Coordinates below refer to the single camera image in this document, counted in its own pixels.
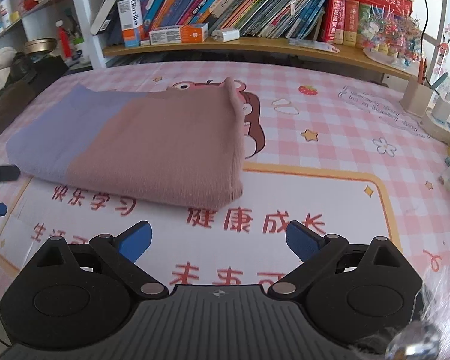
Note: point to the colourful ornament cluster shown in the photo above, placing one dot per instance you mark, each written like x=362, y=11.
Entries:
x=393, y=35

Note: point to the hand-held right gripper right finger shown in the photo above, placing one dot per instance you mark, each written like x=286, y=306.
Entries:
x=303, y=242

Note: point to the purple and pink sweater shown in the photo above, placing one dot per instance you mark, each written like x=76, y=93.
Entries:
x=153, y=150

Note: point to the gold metal bowl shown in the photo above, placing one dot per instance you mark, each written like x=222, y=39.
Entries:
x=40, y=45

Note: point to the pink checkered printed mat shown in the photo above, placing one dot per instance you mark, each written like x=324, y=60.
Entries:
x=322, y=150

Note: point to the wooden bookshelf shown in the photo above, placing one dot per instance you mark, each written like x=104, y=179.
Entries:
x=247, y=47

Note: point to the flat white orange box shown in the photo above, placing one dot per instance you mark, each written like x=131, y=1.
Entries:
x=178, y=33

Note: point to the white power adapter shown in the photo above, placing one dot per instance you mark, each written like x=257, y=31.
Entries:
x=443, y=108

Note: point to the white shelf post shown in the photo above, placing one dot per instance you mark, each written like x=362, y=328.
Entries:
x=84, y=15

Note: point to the dark brown clothing pile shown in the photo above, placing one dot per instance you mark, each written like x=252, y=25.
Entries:
x=11, y=93

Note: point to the beige pen holder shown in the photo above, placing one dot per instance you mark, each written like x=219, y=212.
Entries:
x=416, y=97

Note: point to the row of colourful books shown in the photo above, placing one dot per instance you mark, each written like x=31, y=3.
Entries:
x=228, y=3

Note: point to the upright white orange box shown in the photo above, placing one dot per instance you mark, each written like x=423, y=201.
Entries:
x=129, y=22

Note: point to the white charger plug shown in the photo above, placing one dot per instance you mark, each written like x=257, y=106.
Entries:
x=225, y=36

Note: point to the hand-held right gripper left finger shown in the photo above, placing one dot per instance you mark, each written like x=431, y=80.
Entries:
x=137, y=240

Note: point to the cluttered side shelf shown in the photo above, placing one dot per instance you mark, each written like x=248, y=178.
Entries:
x=41, y=7

